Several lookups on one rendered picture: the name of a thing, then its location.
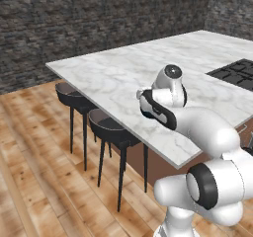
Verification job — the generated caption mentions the black bar stool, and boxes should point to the black bar stool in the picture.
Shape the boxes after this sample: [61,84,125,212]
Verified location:
[88,108,149,213]
[54,82,100,172]

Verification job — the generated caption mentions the silver drawer handle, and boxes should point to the silver drawer handle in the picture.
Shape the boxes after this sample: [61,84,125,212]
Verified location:
[236,124,248,136]

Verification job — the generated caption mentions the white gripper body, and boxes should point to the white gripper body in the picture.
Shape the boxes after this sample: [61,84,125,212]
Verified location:
[135,89,146,101]

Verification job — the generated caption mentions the black hob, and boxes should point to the black hob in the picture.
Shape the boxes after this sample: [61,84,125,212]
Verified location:
[206,58,253,93]

